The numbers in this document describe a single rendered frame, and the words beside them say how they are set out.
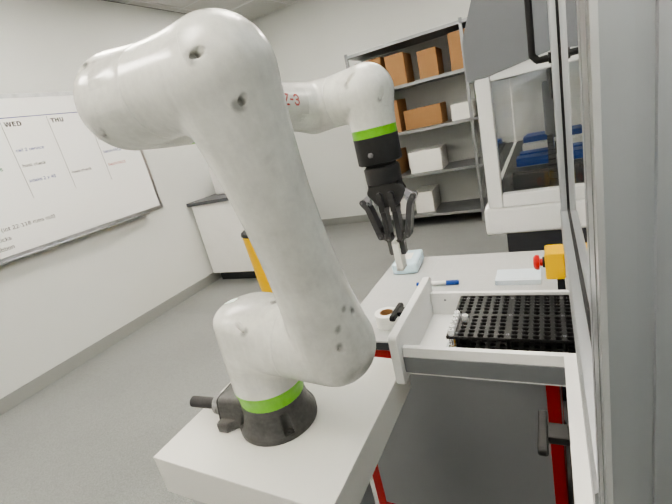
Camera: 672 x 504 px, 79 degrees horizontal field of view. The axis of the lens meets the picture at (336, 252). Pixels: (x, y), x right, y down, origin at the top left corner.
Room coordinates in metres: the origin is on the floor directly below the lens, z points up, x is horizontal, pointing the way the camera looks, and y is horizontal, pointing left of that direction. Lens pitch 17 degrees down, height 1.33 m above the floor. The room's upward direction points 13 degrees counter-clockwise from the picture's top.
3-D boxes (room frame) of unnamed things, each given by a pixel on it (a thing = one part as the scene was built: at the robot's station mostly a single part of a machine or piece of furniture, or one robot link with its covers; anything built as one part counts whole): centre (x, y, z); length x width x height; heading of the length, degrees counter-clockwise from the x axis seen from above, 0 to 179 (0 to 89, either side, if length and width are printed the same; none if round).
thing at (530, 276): (1.15, -0.53, 0.77); 0.13 x 0.09 x 0.02; 61
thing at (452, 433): (1.18, -0.34, 0.38); 0.62 x 0.58 x 0.76; 150
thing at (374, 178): (0.86, -0.13, 1.19); 0.08 x 0.07 x 0.09; 60
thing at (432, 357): (0.72, -0.32, 0.86); 0.40 x 0.26 x 0.06; 60
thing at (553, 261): (0.97, -0.54, 0.88); 0.07 x 0.05 x 0.07; 150
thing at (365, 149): (0.86, -0.14, 1.26); 0.12 x 0.09 x 0.06; 150
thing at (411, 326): (0.82, -0.14, 0.87); 0.29 x 0.02 x 0.11; 150
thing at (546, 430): (0.41, -0.22, 0.91); 0.07 x 0.04 x 0.01; 150
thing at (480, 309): (0.72, -0.31, 0.87); 0.22 x 0.18 x 0.06; 60
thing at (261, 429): (0.69, 0.23, 0.87); 0.26 x 0.15 x 0.06; 66
